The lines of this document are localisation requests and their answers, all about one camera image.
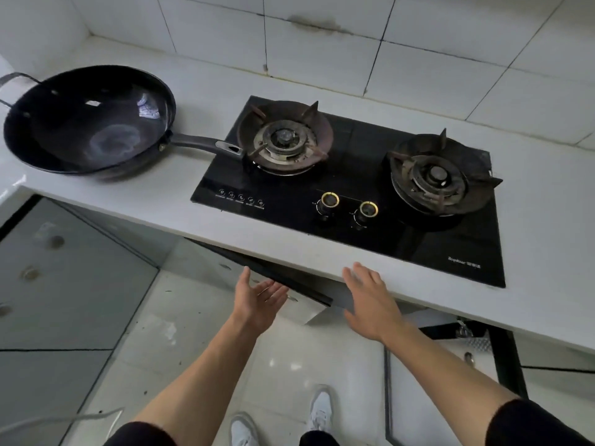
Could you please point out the person's left hand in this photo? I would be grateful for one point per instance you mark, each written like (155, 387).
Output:
(258, 306)

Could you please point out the person's right hand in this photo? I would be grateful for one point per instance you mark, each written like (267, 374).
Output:
(372, 306)

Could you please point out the black glass gas stove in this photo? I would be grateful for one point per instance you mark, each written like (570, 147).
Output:
(362, 171)

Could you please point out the black wok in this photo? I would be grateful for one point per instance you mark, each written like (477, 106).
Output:
(93, 125)

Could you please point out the person's left forearm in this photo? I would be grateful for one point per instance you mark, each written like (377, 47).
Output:
(204, 385)

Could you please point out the person's right forearm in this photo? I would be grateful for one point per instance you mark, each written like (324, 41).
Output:
(446, 380)

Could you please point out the black gold-ringed stove knob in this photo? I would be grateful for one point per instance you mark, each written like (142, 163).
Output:
(368, 209)
(329, 200)

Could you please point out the person's black trousers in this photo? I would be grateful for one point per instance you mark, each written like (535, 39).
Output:
(318, 438)

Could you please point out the narrow grey cabinet door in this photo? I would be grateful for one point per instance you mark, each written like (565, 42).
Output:
(130, 232)

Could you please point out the person's black shirt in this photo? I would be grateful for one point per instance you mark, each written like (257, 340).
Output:
(534, 427)

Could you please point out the white right shoe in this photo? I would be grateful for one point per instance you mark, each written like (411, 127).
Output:
(321, 408)

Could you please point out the white shoe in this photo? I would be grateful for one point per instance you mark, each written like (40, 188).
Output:
(244, 432)
(321, 408)

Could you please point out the white left shoe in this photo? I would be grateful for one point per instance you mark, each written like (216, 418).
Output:
(244, 432)

